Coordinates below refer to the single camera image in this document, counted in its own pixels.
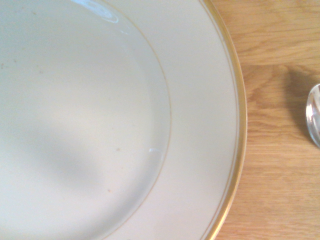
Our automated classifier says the white-handled metal spoon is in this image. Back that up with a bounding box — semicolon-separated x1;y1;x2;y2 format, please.
305;82;320;149

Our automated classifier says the white gold-rimmed plate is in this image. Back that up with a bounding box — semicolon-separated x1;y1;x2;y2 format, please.
0;0;249;240

